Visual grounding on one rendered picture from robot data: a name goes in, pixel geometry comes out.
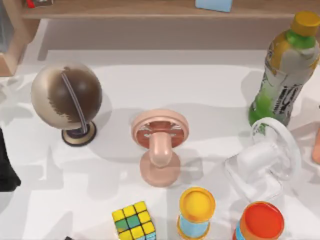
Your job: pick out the colourful puzzle cube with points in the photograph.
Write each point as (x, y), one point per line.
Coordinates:
(133, 221)

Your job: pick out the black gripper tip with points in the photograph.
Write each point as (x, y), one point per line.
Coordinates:
(6, 167)

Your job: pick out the pink desk fan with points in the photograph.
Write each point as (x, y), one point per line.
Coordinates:
(158, 140)

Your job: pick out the yellow-lidded blue can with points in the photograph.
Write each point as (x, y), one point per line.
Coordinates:
(196, 212)

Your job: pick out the small black object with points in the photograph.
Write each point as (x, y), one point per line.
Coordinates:
(69, 238)

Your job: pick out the white desk fan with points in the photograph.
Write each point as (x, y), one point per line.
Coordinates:
(265, 160)

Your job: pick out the light blue box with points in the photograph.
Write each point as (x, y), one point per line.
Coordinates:
(215, 4)

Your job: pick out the wooden shelf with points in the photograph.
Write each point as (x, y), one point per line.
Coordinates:
(150, 11)

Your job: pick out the salmon pink object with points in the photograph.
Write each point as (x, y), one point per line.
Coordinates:
(316, 150)

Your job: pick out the red and black object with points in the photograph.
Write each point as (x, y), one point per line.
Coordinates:
(38, 2)

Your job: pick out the green bottle with yellow cap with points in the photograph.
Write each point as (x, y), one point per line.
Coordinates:
(285, 75)

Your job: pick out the orange-lidded blue can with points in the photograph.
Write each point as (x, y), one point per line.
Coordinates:
(260, 222)

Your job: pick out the brown and beige globe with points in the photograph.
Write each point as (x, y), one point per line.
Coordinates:
(70, 95)

